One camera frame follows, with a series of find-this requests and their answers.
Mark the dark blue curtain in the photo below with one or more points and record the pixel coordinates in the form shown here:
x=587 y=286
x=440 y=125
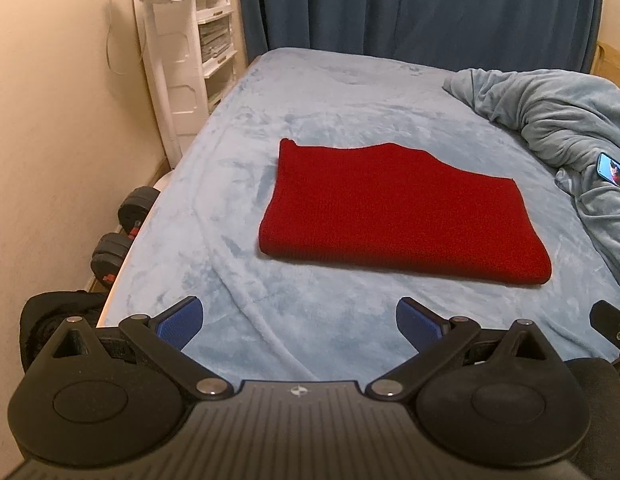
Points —
x=415 y=5

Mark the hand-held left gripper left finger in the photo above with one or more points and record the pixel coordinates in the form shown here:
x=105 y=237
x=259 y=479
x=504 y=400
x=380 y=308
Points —
x=180 y=321

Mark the wooden headboard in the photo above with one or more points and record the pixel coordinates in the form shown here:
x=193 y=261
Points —
x=612 y=62

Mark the red knit cardigan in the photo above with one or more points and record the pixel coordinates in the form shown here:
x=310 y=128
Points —
x=390 y=210

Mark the stack of magazines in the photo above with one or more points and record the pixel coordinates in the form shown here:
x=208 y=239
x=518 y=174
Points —
x=213 y=42

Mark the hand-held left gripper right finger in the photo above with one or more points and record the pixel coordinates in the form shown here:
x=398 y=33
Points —
x=416 y=321

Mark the white shelf unit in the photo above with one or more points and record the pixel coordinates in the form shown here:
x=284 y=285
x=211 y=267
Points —
x=215 y=15

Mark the crumpled light blue blanket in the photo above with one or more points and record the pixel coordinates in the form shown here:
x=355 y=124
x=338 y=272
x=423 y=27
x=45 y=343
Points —
x=555 y=110

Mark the black dumbbell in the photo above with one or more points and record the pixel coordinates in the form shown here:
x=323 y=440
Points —
x=137 y=210
x=110 y=260

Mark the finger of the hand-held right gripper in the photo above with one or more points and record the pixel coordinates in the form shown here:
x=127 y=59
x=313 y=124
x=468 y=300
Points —
x=610 y=320

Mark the smartphone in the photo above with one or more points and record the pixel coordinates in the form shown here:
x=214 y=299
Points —
x=615 y=170

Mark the bed with light blue sheet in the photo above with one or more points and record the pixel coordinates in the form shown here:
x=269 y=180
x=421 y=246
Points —
x=215 y=185

